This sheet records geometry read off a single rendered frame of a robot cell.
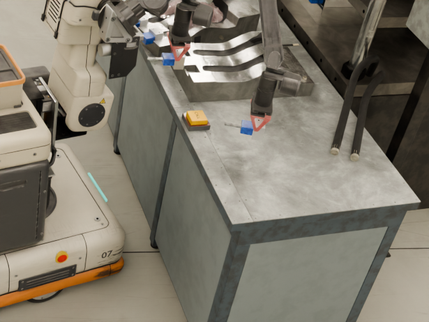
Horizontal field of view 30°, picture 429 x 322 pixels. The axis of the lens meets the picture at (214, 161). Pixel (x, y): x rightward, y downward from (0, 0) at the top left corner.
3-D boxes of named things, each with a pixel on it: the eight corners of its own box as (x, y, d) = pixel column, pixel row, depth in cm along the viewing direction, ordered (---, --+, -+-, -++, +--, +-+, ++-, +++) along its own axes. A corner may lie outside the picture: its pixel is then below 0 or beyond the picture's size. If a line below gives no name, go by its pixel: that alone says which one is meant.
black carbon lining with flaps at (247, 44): (203, 76, 293) (207, 54, 288) (189, 52, 305) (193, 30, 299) (287, 73, 307) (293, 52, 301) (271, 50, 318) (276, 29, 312)
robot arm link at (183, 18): (179, -2, 276) (174, 5, 271) (198, 3, 275) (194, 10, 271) (176, 15, 280) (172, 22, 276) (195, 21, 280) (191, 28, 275)
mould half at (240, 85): (189, 102, 291) (196, 71, 283) (168, 62, 309) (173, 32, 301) (310, 96, 310) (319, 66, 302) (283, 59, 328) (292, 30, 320)
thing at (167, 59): (147, 69, 284) (149, 55, 281) (145, 61, 288) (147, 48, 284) (182, 69, 288) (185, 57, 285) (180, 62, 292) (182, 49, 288)
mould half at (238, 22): (158, 59, 310) (161, 34, 303) (122, 25, 324) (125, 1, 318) (255, 36, 338) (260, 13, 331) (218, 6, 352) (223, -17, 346)
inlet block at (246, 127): (222, 134, 263) (225, 121, 260) (223, 125, 267) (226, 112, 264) (261, 141, 264) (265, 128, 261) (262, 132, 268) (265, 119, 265)
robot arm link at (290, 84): (268, 54, 258) (270, 50, 249) (303, 62, 258) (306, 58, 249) (260, 90, 257) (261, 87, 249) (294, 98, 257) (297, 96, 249)
